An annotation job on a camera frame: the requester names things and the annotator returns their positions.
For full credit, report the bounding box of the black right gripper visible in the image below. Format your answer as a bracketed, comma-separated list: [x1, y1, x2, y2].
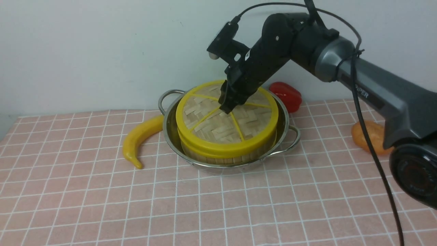
[218, 48, 290, 114]

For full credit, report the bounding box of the yellow woven steamer lid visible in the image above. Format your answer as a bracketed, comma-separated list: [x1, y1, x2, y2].
[176, 80, 279, 143]

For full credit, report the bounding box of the yellow bamboo steamer basket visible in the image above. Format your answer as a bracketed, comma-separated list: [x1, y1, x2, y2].
[179, 132, 277, 165]

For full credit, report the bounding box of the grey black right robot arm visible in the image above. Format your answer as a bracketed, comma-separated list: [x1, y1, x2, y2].
[207, 13, 437, 209]

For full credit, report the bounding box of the stainless steel pot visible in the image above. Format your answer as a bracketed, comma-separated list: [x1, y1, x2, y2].
[158, 85, 301, 173]

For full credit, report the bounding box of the red bell pepper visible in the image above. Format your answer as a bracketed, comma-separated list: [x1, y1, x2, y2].
[269, 82, 302, 113]

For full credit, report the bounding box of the yellow banana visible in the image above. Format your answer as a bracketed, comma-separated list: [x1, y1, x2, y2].
[122, 114, 164, 169]

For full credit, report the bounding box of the orange potato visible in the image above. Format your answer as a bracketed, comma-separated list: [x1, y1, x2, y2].
[351, 120, 394, 155]

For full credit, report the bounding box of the pink grid tablecloth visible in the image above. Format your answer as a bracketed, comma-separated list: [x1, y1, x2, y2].
[0, 98, 437, 246]

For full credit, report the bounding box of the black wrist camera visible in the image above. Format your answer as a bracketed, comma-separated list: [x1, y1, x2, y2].
[207, 21, 250, 65]

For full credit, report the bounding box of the black cable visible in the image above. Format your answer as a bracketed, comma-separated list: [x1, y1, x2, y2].
[236, 0, 407, 246]

